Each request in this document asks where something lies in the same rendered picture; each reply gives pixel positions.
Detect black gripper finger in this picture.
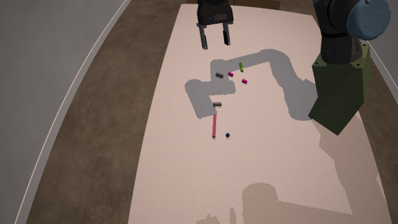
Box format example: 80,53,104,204
196,23,208,50
223,21,233,45

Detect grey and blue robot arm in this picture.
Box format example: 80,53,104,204
312,0,391,65

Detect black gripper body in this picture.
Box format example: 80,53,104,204
197,0,234,26

